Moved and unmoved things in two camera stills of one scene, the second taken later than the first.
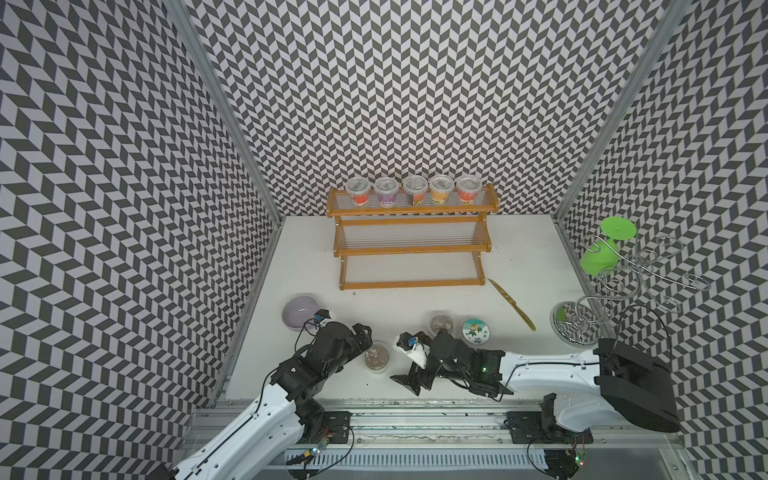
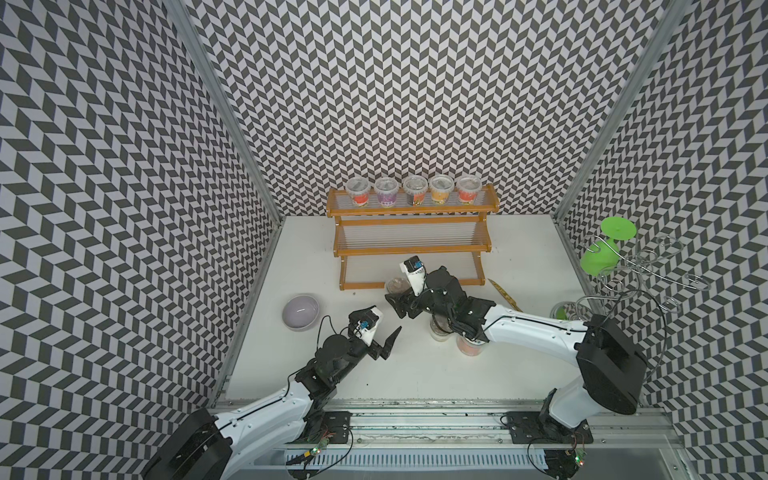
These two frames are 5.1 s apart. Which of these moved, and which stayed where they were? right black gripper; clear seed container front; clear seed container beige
Moved: clear seed container front; right black gripper
Stayed: clear seed container beige
